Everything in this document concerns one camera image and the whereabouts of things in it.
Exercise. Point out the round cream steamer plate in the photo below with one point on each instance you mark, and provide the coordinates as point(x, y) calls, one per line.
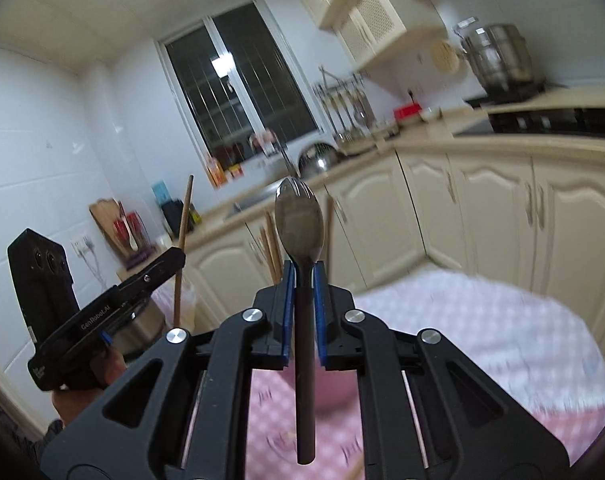
point(445, 56)

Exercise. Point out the black induction cooker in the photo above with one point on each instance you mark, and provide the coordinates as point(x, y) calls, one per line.
point(507, 94)

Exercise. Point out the white wall socket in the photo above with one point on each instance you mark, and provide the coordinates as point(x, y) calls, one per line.
point(81, 246)

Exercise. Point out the stack of patterned bowls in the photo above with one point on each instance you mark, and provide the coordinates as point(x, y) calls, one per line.
point(360, 146)

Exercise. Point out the blue box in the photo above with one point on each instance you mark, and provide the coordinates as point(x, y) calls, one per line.
point(161, 193)

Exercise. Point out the orange detergent bottle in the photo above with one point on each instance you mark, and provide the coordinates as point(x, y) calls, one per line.
point(215, 172)

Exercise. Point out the black gas stove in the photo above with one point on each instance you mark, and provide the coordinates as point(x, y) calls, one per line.
point(547, 121)

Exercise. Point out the pink checked tablecloth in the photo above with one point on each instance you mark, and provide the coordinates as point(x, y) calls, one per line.
point(482, 350)

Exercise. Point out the steel ladle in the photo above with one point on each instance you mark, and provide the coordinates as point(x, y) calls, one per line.
point(331, 120)

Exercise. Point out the white bowl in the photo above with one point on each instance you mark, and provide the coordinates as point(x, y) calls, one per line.
point(431, 114)

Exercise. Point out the cream base cabinets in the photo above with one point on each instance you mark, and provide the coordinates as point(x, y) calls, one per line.
point(482, 210)

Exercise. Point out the red utensil holder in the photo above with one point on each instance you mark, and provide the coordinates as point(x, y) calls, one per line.
point(137, 245)

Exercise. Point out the red plastic container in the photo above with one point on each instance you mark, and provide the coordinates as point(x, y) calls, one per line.
point(407, 112)

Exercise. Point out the dark small bottle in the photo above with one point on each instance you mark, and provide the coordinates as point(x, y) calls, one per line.
point(195, 214)

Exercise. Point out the white plastic spoon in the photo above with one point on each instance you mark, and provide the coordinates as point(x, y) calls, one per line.
point(131, 235)

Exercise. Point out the cream lattice door cabinet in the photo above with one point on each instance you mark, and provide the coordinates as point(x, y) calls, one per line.
point(382, 25)

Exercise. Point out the steel faucet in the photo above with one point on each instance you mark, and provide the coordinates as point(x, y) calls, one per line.
point(285, 160)

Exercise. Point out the steel sink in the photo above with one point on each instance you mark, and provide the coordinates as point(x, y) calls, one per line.
point(247, 204)

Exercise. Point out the steel rice cooker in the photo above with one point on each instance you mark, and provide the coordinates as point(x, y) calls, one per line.
point(142, 327)

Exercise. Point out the steel spatula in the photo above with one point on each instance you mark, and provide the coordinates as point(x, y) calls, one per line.
point(353, 115)

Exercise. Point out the steel slotted turner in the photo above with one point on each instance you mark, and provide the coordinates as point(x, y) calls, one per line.
point(341, 120)

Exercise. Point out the pink dish cloth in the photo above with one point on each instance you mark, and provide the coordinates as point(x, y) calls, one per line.
point(262, 142)

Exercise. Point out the dark sliding window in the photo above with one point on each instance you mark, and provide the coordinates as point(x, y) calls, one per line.
point(262, 85)

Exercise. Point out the dark metal spoon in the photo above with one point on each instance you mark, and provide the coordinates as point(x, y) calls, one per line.
point(299, 220)

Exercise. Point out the person's left hand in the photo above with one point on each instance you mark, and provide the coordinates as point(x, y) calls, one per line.
point(77, 405)

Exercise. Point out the steel steamer pot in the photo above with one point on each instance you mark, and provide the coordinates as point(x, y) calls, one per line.
point(497, 57)

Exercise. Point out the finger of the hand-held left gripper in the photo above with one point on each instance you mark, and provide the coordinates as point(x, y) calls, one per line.
point(157, 272)

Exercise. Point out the steel skimmer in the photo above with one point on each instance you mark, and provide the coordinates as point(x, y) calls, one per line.
point(365, 110)

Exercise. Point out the wooden cutting board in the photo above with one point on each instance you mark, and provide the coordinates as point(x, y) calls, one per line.
point(102, 220)

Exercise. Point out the black kettle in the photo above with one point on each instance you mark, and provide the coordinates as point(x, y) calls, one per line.
point(172, 217)

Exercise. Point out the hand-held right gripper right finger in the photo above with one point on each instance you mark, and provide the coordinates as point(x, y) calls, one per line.
point(320, 310)

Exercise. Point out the wall utensil rack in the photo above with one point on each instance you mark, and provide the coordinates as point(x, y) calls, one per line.
point(340, 82)

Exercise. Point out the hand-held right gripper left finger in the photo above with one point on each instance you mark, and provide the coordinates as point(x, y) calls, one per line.
point(289, 310)

